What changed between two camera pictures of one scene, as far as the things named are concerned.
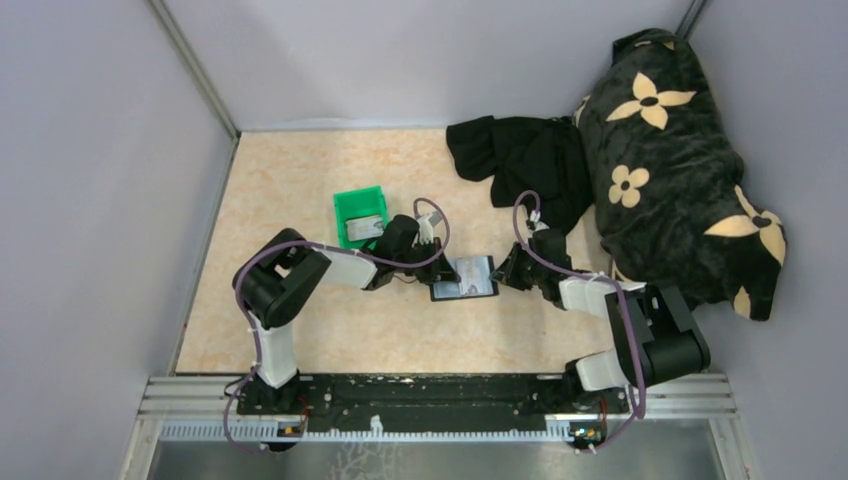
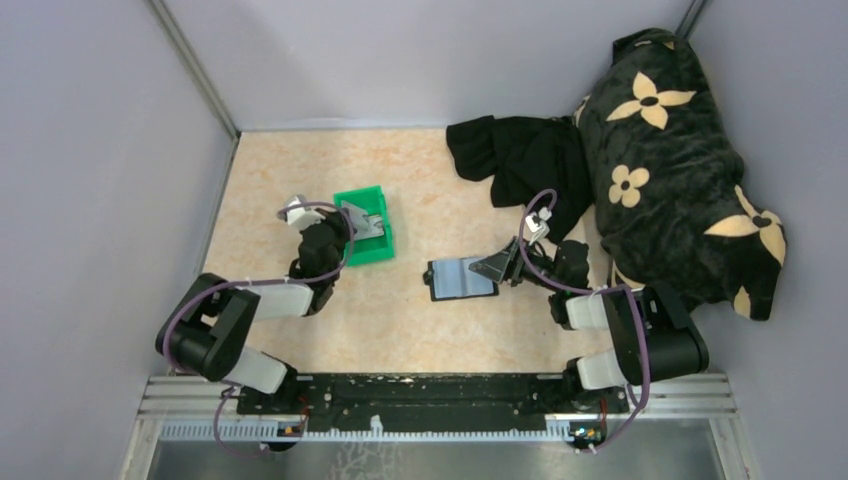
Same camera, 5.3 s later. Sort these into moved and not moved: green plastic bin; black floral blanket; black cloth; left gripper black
Moved: left gripper black
Not moved: black cloth; black floral blanket; green plastic bin
